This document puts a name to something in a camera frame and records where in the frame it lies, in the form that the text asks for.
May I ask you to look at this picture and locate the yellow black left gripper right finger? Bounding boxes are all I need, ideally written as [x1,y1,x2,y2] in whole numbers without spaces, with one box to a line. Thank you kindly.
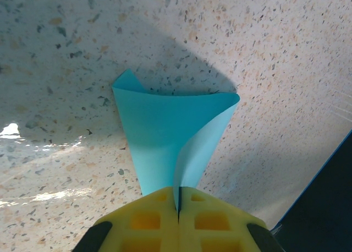
[178,187,287,252]

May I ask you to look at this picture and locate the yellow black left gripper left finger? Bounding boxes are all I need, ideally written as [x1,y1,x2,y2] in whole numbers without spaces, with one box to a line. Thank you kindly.
[73,186,179,252]

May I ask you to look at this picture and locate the light blue paper sheet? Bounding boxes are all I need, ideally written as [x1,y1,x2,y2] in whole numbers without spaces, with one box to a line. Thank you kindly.
[112,68,241,210]

